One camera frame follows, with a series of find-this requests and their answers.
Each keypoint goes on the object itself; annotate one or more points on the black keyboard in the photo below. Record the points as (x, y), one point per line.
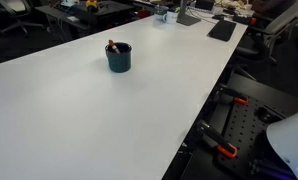
(222, 30)

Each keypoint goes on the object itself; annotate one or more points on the grey office chair right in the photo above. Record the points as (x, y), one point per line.
(274, 18)

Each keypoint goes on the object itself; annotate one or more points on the yellow red object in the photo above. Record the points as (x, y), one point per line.
(91, 3)

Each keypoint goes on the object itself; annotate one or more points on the upper orange black clamp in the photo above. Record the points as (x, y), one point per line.
(235, 95)

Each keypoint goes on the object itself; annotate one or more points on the white mug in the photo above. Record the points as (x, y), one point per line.
(170, 17)

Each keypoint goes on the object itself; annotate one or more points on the orange black clamp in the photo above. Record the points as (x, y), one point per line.
(235, 95)
(223, 146)

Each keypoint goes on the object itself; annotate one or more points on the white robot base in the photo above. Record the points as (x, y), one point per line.
(283, 138)

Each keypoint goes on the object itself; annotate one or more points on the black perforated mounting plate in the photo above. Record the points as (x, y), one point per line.
(255, 159)

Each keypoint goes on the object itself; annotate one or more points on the office chair top left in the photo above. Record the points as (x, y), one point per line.
(16, 10)

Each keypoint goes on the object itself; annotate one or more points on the red marker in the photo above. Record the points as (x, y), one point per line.
(114, 47)

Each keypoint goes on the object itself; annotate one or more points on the dark green mug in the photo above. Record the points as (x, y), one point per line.
(119, 62)

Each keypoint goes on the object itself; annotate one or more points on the lower orange black clamp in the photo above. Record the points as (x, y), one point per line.
(223, 146)

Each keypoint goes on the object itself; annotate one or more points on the dark background desk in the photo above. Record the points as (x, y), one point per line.
(78, 16)

